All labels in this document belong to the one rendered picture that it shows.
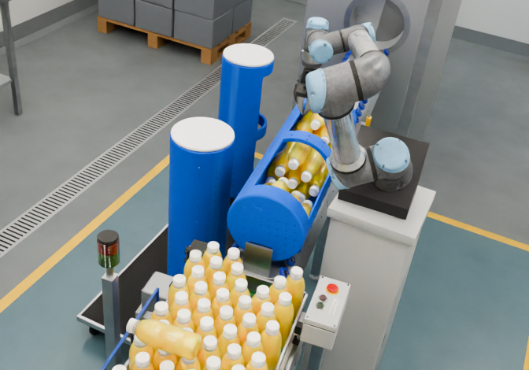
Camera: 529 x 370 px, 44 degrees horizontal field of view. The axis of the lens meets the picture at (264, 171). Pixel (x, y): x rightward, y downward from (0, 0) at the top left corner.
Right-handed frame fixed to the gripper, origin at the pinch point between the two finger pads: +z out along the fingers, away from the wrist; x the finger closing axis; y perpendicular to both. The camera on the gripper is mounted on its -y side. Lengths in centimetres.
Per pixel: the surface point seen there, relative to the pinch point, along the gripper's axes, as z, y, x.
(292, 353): 47, -69, -23
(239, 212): 23.4, -37.6, 9.0
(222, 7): 88, 300, 147
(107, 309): 40, -82, 36
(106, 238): 11, -81, 35
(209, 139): 33, 16, 42
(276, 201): 14.3, -37.6, -3.5
